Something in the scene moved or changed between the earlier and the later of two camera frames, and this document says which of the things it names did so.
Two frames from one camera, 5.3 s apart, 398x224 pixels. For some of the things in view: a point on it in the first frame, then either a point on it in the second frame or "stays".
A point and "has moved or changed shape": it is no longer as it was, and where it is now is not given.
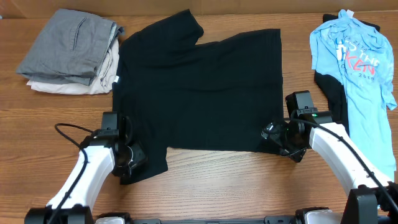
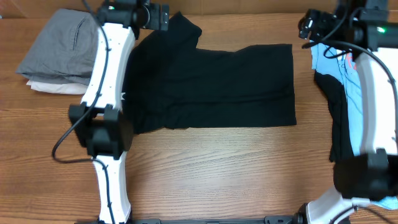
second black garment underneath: (334, 88) stays
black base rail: (291, 219) stays
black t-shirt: (177, 89) has moved or changed shape
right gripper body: (295, 145) to (324, 25)
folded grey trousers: (71, 46) stays
